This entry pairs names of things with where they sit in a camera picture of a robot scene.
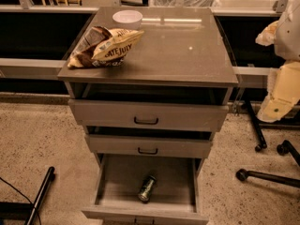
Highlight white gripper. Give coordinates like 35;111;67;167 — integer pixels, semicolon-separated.
255;21;300;123

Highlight green soda can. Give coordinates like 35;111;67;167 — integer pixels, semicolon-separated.
138;175;157;203

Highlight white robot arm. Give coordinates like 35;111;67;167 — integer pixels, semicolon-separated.
255;0;300;123

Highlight grey drawer cabinet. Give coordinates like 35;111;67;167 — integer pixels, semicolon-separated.
57;6;239;225

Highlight grey bottom drawer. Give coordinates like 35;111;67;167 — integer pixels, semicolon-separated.
82;155;208;225

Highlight grey drawer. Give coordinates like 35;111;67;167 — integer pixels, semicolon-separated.
68;99;229;132
85;134;212;158
82;155;208;225

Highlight grey middle drawer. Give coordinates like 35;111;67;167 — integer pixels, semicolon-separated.
85;134;212;158

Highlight grey top drawer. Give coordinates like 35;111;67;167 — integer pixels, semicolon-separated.
68;99;229;132

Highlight black chair base legs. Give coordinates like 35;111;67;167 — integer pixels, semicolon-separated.
235;100;300;188

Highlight white bowl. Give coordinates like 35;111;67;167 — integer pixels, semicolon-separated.
112;10;143;30

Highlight yellow brown chip bag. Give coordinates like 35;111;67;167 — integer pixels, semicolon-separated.
67;26;143;68

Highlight black stand leg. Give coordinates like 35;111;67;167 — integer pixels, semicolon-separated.
0;166;56;225

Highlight grey metal rail frame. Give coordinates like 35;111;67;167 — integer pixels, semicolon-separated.
0;0;294;80

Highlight black cable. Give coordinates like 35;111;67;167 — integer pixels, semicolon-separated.
0;176;42;225

